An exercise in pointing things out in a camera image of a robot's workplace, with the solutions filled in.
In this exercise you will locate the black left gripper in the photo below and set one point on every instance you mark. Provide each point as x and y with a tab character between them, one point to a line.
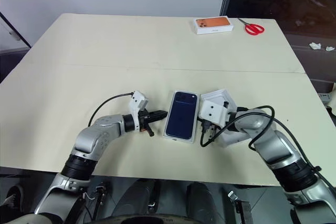
145	119

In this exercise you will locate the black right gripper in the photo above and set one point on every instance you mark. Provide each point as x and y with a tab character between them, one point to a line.
206	127

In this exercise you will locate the dark blue smartphone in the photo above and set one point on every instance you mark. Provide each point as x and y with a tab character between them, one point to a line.
181	116

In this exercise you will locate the white phone box base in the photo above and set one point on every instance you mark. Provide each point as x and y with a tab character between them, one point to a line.
178	141

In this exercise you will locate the white iPhone box lid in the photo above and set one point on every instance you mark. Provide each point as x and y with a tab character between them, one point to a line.
216	95

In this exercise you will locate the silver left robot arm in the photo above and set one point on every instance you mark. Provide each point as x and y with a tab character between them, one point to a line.
99	132

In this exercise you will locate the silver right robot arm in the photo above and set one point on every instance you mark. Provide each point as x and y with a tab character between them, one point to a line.
273	145

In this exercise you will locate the white box with orange phone print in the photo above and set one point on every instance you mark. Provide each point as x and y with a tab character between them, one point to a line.
212	24

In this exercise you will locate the white plastic power strip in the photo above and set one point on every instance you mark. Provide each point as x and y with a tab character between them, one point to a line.
326	97

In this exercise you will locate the crumpled white paper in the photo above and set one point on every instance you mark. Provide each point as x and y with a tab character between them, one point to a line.
329	48
315	46

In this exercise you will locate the black shoe with white sole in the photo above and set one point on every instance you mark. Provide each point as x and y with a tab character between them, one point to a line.
15	195

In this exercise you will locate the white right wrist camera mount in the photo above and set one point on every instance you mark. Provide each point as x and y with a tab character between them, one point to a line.
212	111

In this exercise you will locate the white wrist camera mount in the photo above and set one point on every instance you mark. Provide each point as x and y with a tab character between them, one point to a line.
212	111
137	99

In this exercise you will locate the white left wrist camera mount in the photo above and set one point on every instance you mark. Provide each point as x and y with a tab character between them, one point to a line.
137	99

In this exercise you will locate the black metal frame bar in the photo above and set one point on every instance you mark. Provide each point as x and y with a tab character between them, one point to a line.
14	30

